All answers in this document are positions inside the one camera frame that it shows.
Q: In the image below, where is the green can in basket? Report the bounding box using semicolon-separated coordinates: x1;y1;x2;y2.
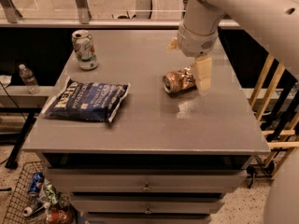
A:
44;183;59;205

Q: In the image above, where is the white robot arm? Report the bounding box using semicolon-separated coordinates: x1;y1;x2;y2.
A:
172;0;299;77

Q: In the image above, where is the white bottle in basket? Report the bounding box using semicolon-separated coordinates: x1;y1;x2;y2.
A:
23;202;50;217

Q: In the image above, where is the blue can in basket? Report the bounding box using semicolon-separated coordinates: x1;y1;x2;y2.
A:
28;172;44;197

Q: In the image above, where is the grey drawer cabinet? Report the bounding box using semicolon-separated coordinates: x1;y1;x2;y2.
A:
24;30;269;224

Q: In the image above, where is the red can in basket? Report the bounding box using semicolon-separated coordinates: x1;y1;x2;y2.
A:
46;209;74;224

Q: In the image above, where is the metal window rail frame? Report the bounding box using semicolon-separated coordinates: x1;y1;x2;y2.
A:
0;0;241;30

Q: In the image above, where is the clear plastic water bottle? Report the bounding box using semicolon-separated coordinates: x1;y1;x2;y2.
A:
19;64;40;94

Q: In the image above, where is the orange soda can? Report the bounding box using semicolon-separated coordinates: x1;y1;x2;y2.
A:
163;67;195;93

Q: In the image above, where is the green white soda can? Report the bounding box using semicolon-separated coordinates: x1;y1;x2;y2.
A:
72;30;98;70

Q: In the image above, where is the wire basket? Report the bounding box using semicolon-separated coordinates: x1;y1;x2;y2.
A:
2;161;78;224

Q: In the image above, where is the blue potato chip bag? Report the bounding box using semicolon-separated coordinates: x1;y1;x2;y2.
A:
42;77;130;123

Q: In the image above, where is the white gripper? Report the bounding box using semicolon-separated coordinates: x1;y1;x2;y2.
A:
166;23;218;91

